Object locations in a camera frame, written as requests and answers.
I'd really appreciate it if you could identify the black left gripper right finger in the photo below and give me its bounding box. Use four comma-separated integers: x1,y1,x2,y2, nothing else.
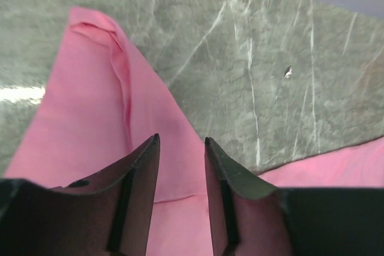
205,138,383,255

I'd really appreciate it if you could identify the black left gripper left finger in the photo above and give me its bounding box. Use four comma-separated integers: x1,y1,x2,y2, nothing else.
1,135,160,255

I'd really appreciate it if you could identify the light pink t shirt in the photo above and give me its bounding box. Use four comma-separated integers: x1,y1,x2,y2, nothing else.
2,6,384,256

